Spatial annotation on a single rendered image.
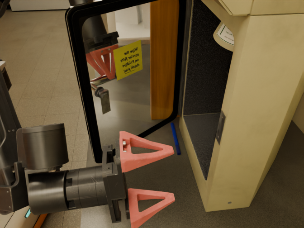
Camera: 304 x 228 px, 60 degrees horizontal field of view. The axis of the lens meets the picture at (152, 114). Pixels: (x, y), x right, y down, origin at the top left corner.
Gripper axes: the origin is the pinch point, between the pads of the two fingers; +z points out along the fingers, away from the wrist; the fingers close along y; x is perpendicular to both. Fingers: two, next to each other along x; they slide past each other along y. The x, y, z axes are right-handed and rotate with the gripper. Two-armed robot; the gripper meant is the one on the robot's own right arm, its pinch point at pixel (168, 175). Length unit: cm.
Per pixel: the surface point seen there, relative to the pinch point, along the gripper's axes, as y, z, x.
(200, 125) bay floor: -15.5, 15.6, 33.8
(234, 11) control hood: 21.6, 10.4, 5.8
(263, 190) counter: -25.9, 27.6, 15.9
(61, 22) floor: -62, -99, 442
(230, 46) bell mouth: 13.4, 15.0, 16.6
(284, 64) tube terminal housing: 13.1, 19.8, 6.8
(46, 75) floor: -84, -93, 267
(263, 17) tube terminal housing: 20.6, 14.7, 5.9
